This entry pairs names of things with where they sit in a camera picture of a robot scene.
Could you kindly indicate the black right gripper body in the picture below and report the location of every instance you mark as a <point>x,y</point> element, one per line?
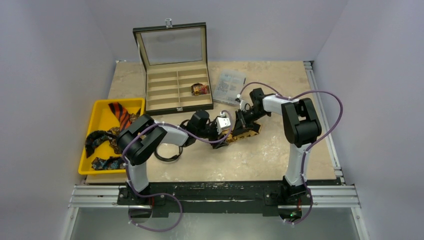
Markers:
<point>240,122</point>

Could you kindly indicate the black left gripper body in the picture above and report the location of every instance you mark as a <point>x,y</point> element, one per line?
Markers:
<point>209,132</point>

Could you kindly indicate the cream insect print tie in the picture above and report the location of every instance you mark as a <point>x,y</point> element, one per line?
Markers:
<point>247,134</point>

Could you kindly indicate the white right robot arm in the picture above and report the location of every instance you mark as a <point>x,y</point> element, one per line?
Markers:
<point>301,127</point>

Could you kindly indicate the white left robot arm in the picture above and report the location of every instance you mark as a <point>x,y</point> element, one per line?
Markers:
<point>142,138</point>

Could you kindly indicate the rolled colourful tie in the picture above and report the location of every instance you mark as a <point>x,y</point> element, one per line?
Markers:
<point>198,89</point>

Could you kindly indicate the clear plastic organiser box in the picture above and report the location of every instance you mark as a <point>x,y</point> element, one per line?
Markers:
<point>229,85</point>

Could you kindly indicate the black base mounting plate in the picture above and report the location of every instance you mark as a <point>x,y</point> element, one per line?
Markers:
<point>270,198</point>

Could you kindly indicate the black compartment tie box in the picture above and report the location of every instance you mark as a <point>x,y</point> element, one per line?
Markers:
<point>174,57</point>

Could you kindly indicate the orange navy striped tie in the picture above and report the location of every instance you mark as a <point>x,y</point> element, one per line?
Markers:
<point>121,114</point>

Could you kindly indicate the grey floral tie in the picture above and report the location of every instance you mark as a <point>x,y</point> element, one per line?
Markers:
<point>132,117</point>

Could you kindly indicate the dark patterned tie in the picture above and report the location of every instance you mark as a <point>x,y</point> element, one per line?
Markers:
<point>97,138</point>

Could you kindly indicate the yellow plastic bin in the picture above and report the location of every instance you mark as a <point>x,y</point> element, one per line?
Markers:
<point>103,119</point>

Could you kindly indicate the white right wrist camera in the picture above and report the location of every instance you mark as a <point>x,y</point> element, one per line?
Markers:
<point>243,105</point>

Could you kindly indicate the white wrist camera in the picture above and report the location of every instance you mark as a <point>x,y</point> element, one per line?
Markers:
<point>223,123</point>
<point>243,105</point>

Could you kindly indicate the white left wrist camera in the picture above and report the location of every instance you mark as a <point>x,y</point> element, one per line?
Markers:
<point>223,123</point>

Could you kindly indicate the aluminium frame rail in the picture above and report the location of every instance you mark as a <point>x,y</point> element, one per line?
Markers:
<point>326,194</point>

